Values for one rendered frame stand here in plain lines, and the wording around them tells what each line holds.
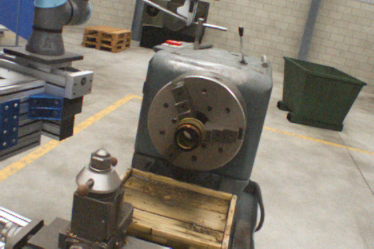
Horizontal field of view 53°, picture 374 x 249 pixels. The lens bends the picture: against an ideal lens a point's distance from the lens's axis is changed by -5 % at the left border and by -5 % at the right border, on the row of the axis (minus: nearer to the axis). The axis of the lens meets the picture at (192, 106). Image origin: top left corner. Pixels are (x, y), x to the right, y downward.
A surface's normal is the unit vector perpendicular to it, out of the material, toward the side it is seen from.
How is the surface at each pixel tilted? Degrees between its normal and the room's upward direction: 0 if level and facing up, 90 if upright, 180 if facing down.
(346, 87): 102
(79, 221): 90
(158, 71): 90
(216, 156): 90
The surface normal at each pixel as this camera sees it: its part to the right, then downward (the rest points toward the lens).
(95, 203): -0.18, 0.23
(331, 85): -0.02, 0.47
